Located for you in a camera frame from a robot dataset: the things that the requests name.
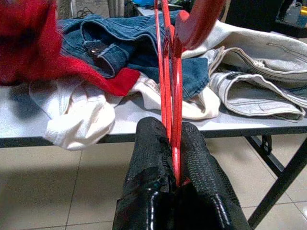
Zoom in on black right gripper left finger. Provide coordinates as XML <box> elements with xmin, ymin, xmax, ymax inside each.
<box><xmin>112</xmin><ymin>116</ymin><xmax>177</xmax><ymax>230</ymax></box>

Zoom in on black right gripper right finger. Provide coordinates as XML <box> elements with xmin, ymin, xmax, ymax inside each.
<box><xmin>172</xmin><ymin>121</ymin><xmax>250</xmax><ymax>230</ymax></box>

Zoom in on red plastic hanger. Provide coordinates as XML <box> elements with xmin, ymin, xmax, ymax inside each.
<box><xmin>153</xmin><ymin>0</ymin><xmax>227</xmax><ymax>187</ymax></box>

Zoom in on red white-trimmed shirt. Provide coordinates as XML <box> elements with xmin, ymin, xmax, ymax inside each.
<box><xmin>0</xmin><ymin>0</ymin><xmax>65</xmax><ymax>84</ymax></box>

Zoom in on white folding table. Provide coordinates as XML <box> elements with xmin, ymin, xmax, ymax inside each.
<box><xmin>0</xmin><ymin>81</ymin><xmax>307</xmax><ymax>226</ymax></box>

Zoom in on cream cotton garment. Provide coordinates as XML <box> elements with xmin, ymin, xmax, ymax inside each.
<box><xmin>115</xmin><ymin>71</ymin><xmax>221</xmax><ymax>120</ymax></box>

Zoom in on white cotton garment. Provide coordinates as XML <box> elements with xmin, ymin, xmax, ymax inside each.
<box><xmin>28</xmin><ymin>79</ymin><xmax>116</xmax><ymax>151</ymax></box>

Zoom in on red fleece garment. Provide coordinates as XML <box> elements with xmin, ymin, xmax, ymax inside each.
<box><xmin>55</xmin><ymin>59</ymin><xmax>141</xmax><ymax>97</ymax></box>

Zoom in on light grey denim garment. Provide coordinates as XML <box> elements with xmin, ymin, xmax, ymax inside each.
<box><xmin>182</xmin><ymin>19</ymin><xmax>307</xmax><ymax>123</ymax></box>

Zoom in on blue denim jeans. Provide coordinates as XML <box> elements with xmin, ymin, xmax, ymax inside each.
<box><xmin>57</xmin><ymin>9</ymin><xmax>211</xmax><ymax>100</ymax></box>

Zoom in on blue plastic box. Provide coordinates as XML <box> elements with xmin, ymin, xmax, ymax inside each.
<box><xmin>133</xmin><ymin>0</ymin><xmax>156</xmax><ymax>7</ymax></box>

